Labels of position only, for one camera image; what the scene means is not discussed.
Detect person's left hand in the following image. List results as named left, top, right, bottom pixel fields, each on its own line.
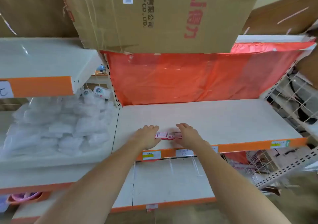
left=130, top=125, right=161, bottom=151

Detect person's right hand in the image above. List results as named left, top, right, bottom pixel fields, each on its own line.
left=174, top=123, right=205, bottom=150

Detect person's left forearm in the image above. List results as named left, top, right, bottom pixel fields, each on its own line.
left=34, top=141, right=150, bottom=224

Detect person's right forearm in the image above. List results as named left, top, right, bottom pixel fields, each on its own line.
left=186, top=141, right=294, bottom=224

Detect small price label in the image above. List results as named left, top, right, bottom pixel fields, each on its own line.
left=175, top=149, right=195, bottom=158
left=142, top=151, right=162, bottom=161
left=271, top=140, right=290, bottom=149

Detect white storage rack orange trim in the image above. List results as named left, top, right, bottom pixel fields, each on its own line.
left=0, top=37, right=122, bottom=224
left=110, top=35, right=318, bottom=214

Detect orange plastic sheet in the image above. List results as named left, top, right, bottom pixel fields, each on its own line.
left=102, top=41, right=317, bottom=107

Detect pile of white plastic packets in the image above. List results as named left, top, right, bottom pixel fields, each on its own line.
left=2, top=85, right=116, bottom=156

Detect large printed cardboard carton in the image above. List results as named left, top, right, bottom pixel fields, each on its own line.
left=55, top=0, right=266, bottom=54

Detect pink plastic items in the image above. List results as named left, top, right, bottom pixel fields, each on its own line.
left=7, top=192, right=43, bottom=204

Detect white paper tag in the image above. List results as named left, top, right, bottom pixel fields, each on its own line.
left=0, top=81, right=15, bottom=99

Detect plain brown cardboard carton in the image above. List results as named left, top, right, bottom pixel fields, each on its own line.
left=242, top=0, right=318, bottom=37
left=0, top=0, right=80, bottom=39

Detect white wire rack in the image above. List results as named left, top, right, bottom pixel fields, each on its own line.
left=253, top=71, right=318, bottom=190

